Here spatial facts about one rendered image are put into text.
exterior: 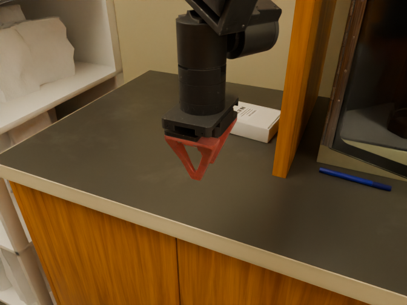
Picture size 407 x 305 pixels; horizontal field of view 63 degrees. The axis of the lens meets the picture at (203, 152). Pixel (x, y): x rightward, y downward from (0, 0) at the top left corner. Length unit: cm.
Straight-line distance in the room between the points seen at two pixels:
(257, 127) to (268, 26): 44
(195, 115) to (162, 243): 39
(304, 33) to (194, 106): 28
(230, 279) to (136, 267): 24
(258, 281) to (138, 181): 31
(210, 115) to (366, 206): 41
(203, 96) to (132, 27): 102
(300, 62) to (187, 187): 32
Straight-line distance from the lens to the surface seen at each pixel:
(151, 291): 88
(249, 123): 84
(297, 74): 63
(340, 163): 79
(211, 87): 39
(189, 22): 38
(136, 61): 142
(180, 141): 41
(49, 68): 137
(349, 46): 68
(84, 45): 155
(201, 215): 62
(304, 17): 60
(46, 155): 86
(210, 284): 75
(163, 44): 133
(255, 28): 41
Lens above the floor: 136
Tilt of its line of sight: 32 degrees down
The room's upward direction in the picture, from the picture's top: straight up
